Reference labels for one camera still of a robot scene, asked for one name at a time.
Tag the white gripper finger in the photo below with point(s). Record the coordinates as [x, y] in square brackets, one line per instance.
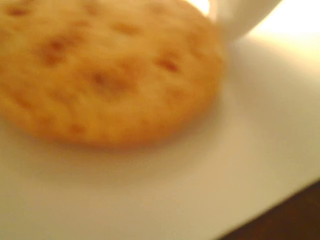
[232, 20]

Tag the round chocolate chip cookie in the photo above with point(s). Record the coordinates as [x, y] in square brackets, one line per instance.
[100, 75]

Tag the white paper sheet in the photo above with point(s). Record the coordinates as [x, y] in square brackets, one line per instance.
[225, 150]

